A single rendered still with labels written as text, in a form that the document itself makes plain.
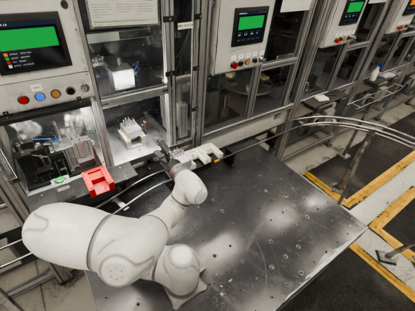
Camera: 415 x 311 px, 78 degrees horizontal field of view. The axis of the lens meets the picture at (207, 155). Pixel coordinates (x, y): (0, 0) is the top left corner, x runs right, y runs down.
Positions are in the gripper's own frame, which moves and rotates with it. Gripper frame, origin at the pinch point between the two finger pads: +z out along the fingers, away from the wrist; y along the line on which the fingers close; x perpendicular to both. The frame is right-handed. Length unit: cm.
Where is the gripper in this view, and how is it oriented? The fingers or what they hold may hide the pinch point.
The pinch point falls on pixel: (157, 147)
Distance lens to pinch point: 136.2
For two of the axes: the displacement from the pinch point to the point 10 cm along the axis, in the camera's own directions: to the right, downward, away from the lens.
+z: -5.7, -5.5, 6.1
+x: -8.2, 3.3, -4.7
